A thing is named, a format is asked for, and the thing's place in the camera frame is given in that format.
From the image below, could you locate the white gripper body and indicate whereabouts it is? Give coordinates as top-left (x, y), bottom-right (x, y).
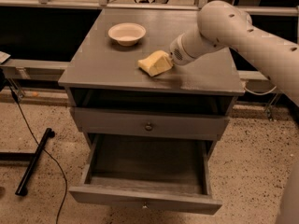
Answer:
top-left (169, 31), bottom-right (200, 65)

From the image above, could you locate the yellow sponge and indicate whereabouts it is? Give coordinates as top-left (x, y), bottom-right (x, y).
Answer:
top-left (137, 50), bottom-right (173, 77)

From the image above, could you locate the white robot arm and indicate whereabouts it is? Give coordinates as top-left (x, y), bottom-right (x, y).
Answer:
top-left (170, 1), bottom-right (299, 105)

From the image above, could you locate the closed grey upper drawer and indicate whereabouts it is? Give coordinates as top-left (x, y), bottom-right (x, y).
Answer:
top-left (70, 107), bottom-right (229, 141)

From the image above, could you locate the grey wooden drawer cabinet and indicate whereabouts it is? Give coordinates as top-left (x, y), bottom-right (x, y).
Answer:
top-left (59, 8), bottom-right (244, 215)

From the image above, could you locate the open grey bottom drawer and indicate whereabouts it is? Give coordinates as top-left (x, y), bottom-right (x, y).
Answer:
top-left (69, 134), bottom-right (221, 215)

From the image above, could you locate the white paper bowl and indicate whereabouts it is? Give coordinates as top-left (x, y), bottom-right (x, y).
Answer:
top-left (108, 23), bottom-right (146, 47)

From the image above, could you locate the black metal stand base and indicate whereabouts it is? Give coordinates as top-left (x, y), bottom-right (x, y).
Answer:
top-left (0, 128), bottom-right (55, 197)

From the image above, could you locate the white cable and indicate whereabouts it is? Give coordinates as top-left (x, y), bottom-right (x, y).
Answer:
top-left (242, 81), bottom-right (278, 97)

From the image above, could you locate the grey metal railing frame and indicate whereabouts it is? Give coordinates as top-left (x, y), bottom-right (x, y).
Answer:
top-left (0, 0), bottom-right (299, 95)

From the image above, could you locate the black floor cable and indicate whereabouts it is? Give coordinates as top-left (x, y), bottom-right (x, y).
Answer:
top-left (8, 84), bottom-right (69, 224)

